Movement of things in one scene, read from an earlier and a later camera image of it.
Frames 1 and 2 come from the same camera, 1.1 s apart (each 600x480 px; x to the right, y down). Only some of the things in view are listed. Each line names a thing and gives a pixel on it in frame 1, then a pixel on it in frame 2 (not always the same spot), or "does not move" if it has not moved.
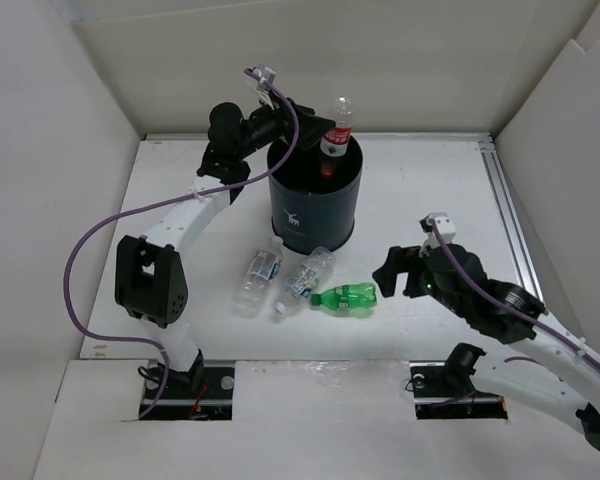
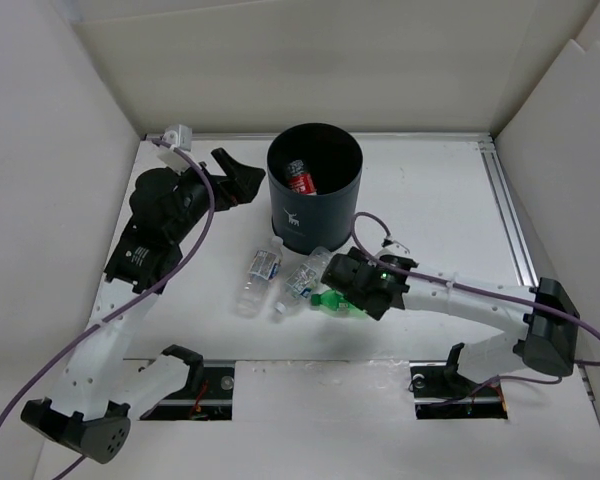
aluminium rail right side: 507,214 does not move
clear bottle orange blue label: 265,267 does not move
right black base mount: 442,393 does not move
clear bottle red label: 337,140 to 299,180
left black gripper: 309,127 to 241,184
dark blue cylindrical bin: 309,211 does not move
